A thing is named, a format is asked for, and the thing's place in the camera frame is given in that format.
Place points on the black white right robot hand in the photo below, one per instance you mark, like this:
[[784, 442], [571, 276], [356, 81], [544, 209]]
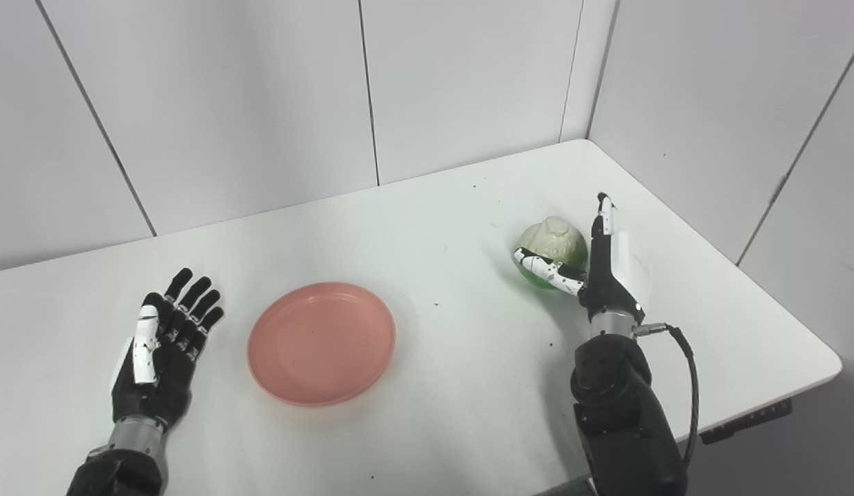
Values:
[[609, 289]]

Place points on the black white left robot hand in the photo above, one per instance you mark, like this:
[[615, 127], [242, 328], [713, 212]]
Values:
[[162, 386]]

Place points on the green white toy cabbage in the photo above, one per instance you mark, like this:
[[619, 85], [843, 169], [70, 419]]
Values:
[[554, 241]]

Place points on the pink round plate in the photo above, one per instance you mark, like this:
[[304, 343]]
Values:
[[321, 344]]

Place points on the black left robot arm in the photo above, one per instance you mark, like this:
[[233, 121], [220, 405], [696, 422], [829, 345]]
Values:
[[120, 468]]

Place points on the black table frame bracket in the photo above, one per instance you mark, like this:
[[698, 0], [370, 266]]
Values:
[[744, 420]]

